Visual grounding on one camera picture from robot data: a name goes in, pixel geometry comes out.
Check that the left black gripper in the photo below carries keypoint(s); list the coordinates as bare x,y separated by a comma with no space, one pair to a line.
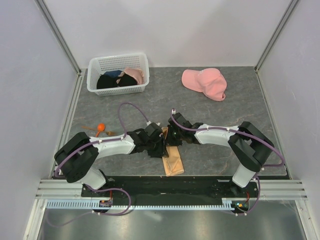
161,151

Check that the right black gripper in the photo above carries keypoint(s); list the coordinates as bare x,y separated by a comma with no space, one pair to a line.
169,140

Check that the peach cloth napkin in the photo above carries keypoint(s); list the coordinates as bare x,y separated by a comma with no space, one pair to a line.
172,163

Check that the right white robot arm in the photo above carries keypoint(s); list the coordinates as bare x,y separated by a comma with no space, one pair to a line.
251,147

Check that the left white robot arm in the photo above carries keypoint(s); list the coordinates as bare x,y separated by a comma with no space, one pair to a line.
76,158

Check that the pink baseball cap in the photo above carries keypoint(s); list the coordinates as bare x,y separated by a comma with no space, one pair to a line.
208,81

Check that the light pink cap in basket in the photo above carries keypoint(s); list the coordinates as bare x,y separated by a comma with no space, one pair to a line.
135,73

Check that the black cap in basket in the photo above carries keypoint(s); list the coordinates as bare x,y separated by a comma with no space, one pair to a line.
108,82

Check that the blue cap in basket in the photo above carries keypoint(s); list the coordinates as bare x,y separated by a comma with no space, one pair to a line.
113,73

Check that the white plastic basket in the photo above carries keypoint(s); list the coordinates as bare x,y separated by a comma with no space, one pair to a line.
99,65

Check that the orange handled spoon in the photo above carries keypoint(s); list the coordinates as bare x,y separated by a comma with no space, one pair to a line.
100,127

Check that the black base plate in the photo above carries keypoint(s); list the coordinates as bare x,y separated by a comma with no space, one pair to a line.
172,190

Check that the white slotted cable duct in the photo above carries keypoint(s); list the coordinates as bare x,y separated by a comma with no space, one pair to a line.
95,204

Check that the aluminium front rail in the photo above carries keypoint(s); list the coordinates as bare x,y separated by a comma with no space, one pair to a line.
283,189

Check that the left aluminium frame post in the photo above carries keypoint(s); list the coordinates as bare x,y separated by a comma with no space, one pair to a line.
58,35

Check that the aluminium frame post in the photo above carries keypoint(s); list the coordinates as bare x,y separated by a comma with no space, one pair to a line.
58,35
276,33

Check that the right aluminium frame post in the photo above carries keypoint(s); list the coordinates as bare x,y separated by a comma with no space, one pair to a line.
276,33

